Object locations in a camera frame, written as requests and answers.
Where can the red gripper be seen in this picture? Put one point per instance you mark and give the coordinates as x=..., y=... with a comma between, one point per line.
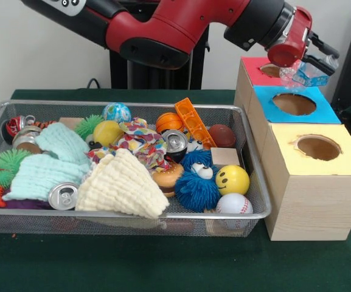
x=287, y=53

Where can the crushed clear plastic bottle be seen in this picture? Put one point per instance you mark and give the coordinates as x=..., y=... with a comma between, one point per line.
x=307, y=76

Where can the cream knitted cloth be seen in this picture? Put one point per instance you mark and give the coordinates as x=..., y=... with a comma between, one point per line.
x=120, y=185

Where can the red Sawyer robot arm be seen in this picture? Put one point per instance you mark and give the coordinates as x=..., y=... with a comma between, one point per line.
x=169, y=27

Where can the wooden box with three holes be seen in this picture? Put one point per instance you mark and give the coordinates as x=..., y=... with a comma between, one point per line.
x=315, y=207

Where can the shallow clear mesh bin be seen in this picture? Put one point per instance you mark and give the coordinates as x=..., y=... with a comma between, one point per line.
x=224, y=225

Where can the brown toy football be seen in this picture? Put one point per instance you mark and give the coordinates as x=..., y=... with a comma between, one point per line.
x=224, y=136

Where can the pale wooden block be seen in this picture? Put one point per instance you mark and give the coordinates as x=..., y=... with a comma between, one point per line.
x=225, y=156

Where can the orange plastic ladder toy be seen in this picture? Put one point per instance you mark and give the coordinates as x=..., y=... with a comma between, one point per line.
x=193, y=121

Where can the yellow smiley ball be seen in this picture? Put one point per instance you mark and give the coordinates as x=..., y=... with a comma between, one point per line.
x=233, y=180

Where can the white baseball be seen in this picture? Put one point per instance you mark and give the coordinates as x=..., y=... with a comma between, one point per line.
x=234, y=203

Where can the blue spiky toy with eyes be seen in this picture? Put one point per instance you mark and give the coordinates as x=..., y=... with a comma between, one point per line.
x=192, y=191

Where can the plain yellow ball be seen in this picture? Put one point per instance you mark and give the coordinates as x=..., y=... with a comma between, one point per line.
x=106, y=133

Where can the mint green knitted cloth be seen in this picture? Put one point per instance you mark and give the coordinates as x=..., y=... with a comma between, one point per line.
x=61, y=140
x=41, y=173

